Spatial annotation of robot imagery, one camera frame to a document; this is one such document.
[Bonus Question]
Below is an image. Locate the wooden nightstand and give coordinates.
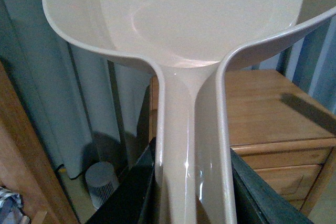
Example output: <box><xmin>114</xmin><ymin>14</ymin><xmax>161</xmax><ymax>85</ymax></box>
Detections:
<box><xmin>149</xmin><ymin>69</ymin><xmax>336</xmax><ymax>216</ymax></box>

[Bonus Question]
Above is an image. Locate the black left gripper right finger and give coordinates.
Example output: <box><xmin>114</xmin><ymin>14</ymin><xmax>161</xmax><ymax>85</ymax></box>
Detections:
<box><xmin>230</xmin><ymin>150</ymin><xmax>312</xmax><ymax>223</ymax></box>

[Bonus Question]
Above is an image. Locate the checkered bedding cloth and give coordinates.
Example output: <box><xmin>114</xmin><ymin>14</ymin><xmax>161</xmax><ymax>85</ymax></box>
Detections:
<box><xmin>1</xmin><ymin>187</ymin><xmax>23</xmax><ymax>224</ymax></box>

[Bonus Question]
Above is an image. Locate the wooden bed frame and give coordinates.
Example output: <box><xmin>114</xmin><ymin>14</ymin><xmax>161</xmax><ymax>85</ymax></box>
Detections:
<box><xmin>1</xmin><ymin>68</ymin><xmax>78</xmax><ymax>223</ymax></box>

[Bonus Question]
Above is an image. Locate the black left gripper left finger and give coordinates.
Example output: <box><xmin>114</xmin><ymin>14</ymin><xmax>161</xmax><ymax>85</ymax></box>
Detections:
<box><xmin>89</xmin><ymin>138</ymin><xmax>156</xmax><ymax>223</ymax></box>

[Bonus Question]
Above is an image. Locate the beige plastic dustpan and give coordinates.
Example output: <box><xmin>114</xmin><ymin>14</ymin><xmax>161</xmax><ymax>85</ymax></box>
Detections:
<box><xmin>43</xmin><ymin>0</ymin><xmax>335</xmax><ymax>223</ymax></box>

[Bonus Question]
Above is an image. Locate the white cylindrical air purifier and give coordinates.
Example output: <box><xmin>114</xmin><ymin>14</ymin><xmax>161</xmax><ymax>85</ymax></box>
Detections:
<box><xmin>85</xmin><ymin>162</ymin><xmax>119</xmax><ymax>210</ymax></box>

